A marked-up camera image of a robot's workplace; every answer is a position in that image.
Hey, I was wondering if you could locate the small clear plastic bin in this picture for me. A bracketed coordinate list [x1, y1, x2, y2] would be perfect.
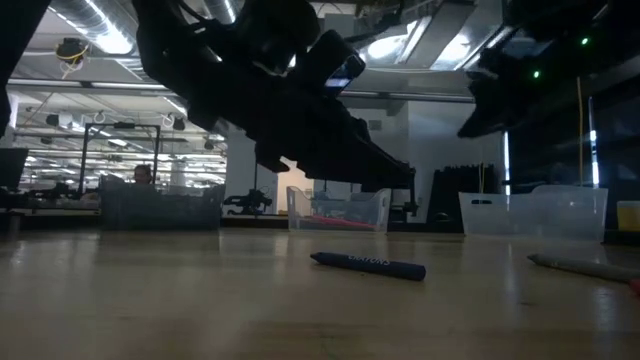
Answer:
[287, 187, 393, 234]

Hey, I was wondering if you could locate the blue crayon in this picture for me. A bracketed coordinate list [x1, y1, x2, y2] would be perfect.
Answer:
[309, 251, 428, 282]

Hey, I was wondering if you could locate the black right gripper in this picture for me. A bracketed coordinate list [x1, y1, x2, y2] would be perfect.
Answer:
[457, 49, 549, 140]

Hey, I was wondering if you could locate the black panel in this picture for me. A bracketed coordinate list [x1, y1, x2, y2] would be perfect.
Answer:
[428, 163, 497, 229]

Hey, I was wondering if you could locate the vertical light strip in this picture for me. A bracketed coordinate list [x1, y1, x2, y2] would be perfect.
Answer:
[501, 129, 512, 197]
[588, 97, 600, 189]

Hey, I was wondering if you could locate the black background robot station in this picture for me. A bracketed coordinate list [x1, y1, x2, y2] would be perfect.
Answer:
[223, 149, 281, 217]

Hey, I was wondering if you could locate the frosted plastic bin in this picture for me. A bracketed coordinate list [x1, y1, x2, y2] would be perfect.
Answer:
[458, 185, 609, 242]

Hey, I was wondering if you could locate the black machine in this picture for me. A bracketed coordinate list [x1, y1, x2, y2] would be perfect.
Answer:
[387, 187, 420, 224]

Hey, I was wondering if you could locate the dark smoky plastic bin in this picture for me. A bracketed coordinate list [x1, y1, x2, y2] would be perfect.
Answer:
[98, 174, 226, 232]

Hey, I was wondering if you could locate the light grey crayon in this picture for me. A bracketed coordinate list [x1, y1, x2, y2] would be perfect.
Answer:
[527, 252, 640, 284]

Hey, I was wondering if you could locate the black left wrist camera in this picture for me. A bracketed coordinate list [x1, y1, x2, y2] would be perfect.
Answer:
[299, 28, 367, 100]

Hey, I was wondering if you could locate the large ribbed ceiling duct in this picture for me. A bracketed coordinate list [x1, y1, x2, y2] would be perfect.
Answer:
[49, 0, 194, 86]

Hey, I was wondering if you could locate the person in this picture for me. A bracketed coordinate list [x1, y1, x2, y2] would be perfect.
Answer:
[132, 164, 154, 185]

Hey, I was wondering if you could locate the yellow ceiling cable reel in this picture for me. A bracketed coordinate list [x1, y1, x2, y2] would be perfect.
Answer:
[54, 37, 91, 67]

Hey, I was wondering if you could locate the pink pencil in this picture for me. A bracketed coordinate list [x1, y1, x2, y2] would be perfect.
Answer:
[308, 214, 377, 232]

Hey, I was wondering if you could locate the horizontal ceiling pipe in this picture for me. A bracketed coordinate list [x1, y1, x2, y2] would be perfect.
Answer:
[7, 78, 476, 103]

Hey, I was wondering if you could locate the dark background monitor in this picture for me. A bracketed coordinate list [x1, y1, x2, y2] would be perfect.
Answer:
[0, 147, 30, 191]

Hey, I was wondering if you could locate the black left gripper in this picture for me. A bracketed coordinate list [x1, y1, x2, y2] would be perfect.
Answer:
[214, 79, 416, 190]

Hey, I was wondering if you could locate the bright ceiling skylight panel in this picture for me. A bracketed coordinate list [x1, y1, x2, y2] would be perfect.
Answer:
[359, 19, 436, 67]

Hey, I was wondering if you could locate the black background gantry frame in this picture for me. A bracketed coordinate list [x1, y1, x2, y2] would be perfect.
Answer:
[78, 122, 162, 194]

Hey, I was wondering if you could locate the yellow container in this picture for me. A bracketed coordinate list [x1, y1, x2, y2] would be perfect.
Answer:
[616, 200, 640, 232]

